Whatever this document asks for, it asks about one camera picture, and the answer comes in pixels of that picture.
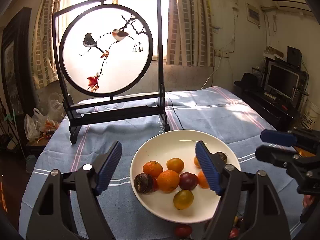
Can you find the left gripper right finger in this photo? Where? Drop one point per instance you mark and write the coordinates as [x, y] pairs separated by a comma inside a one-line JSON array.
[[264, 216]]

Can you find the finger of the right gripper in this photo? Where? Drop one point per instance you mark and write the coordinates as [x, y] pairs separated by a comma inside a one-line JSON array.
[[278, 138], [276, 156]]

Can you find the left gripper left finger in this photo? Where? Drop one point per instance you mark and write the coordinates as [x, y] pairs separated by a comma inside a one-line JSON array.
[[52, 215]]

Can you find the white plastic bucket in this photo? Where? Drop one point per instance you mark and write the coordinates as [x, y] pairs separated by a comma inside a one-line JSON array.
[[310, 115]]

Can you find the orange mandarin right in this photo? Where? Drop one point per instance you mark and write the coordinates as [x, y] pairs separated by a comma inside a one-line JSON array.
[[203, 183]]

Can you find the computer monitor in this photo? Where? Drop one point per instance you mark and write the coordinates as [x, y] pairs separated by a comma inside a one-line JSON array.
[[282, 80]]

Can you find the dark water chestnut right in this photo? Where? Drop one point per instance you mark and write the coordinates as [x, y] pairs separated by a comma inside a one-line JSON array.
[[222, 156]]

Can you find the yellow green tomato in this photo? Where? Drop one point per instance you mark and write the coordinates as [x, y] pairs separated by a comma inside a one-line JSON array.
[[183, 199]]

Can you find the dark purple plum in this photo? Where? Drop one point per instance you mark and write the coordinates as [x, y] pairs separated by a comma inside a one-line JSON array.
[[188, 181]]

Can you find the black hat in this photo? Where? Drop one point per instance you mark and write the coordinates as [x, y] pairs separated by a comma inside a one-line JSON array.
[[247, 82]]

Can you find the red cherry tomato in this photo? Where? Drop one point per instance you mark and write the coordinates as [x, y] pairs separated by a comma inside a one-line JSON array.
[[183, 231]]

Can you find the small orange behind finger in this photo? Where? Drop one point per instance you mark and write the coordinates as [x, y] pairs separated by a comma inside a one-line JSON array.
[[196, 162]]

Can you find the blue striped tablecloth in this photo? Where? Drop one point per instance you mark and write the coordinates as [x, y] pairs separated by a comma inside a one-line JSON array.
[[213, 110]]

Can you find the large orange mandarin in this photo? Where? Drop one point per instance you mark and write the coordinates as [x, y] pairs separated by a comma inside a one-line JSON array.
[[168, 181]]

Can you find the orange kumquat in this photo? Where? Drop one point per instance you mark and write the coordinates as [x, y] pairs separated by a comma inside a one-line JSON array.
[[175, 164]]

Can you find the plastic bags pile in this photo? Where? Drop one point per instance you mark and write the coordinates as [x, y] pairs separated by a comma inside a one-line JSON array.
[[39, 126]]

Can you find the red tomato in plate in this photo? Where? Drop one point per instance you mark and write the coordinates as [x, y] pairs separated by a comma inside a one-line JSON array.
[[154, 185]]

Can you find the small orange mandarin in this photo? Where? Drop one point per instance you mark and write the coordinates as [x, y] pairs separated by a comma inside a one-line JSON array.
[[153, 168]]

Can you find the right patterned curtain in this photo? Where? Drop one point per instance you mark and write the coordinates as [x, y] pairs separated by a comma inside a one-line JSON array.
[[190, 34]]

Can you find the patterned curtain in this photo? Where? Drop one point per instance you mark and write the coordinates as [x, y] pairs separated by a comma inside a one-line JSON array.
[[190, 34], [43, 69]]

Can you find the left patterned curtain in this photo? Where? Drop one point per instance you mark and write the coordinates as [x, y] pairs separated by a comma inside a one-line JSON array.
[[43, 69]]

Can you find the round bird painting screen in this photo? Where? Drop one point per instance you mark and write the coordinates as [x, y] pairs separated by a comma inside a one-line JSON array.
[[109, 60]]

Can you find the wall power socket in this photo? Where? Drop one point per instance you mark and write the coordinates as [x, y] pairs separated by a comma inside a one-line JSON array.
[[222, 53]]

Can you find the dark framed wall picture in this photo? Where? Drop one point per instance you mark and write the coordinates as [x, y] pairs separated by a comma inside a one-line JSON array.
[[16, 77]]

